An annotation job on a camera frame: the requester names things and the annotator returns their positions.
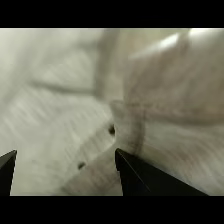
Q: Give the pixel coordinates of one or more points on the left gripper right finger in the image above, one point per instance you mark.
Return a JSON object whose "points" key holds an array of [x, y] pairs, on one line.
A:
{"points": [[143, 180]]}

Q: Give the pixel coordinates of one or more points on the pale grey garment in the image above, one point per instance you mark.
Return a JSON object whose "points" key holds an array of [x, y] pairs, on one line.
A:
{"points": [[66, 100]]}

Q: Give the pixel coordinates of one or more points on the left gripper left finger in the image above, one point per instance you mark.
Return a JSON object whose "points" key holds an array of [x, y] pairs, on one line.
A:
{"points": [[6, 173]]}

